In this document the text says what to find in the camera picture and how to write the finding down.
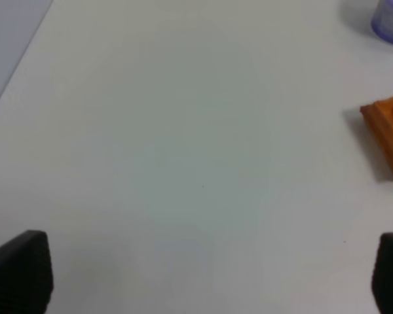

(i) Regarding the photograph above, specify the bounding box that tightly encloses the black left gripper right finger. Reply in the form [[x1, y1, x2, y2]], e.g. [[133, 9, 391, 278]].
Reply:
[[371, 232, 393, 314]]

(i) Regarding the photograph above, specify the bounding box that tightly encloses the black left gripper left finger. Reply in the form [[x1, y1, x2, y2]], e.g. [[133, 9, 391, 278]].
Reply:
[[0, 230, 54, 314]]

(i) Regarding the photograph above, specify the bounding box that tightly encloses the orange waffle piece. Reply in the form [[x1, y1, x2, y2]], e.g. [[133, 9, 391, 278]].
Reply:
[[360, 97, 393, 172]]

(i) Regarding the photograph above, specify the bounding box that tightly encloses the purple air freshener jar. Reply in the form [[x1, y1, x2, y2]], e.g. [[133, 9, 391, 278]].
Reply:
[[371, 0, 393, 44]]

